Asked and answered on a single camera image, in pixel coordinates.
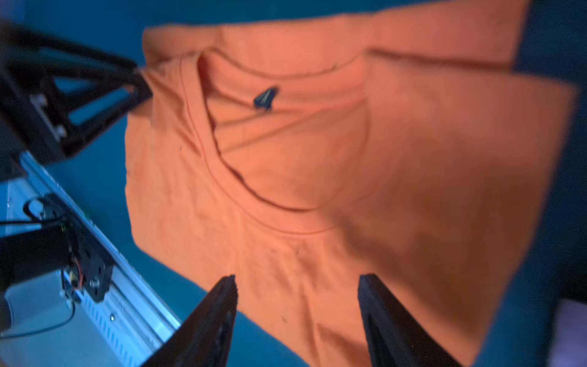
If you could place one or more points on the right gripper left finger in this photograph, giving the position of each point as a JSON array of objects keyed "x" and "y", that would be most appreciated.
[{"x": 204, "y": 338}]

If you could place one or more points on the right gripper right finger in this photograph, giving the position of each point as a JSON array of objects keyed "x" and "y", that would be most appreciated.
[{"x": 393, "y": 336}]

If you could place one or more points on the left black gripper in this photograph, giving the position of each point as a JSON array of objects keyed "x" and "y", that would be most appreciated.
[{"x": 57, "y": 96}]

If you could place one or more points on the orange t-shirt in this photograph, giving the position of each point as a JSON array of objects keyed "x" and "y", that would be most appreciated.
[{"x": 299, "y": 155}]

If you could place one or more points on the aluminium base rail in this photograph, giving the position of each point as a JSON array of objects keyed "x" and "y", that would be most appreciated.
[{"x": 68, "y": 296}]

